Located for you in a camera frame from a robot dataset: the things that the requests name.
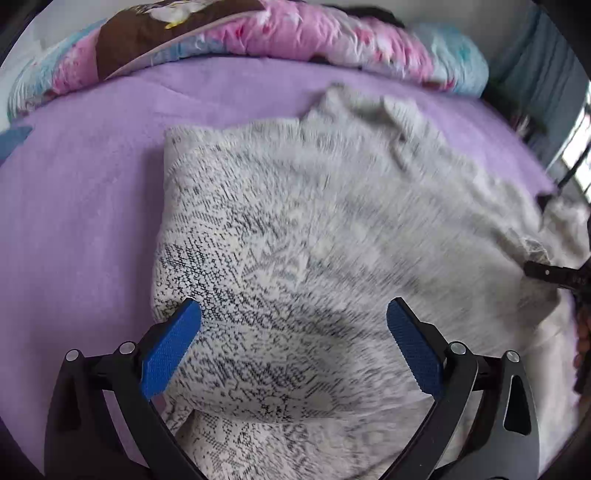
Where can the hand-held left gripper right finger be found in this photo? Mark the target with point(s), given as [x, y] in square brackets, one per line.
[413, 344]

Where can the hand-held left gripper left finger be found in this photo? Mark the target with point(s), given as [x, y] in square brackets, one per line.
[173, 344]

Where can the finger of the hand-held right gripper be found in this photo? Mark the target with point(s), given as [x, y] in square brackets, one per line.
[554, 274]

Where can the grey knit sweater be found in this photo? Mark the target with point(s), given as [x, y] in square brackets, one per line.
[314, 240]

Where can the person's right hand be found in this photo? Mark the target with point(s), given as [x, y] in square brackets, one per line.
[583, 339]

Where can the window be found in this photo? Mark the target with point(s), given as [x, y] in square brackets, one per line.
[577, 157]

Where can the purple bed sheet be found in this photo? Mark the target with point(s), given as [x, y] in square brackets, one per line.
[78, 240]

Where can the grey-blue curtain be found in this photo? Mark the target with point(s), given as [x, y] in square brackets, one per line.
[531, 64]

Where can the blue cloth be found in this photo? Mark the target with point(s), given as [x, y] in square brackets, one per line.
[13, 141]

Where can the brown printed pillow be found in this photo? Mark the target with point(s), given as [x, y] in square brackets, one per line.
[152, 37]

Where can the pink floral quilt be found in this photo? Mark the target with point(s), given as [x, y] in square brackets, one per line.
[341, 37]

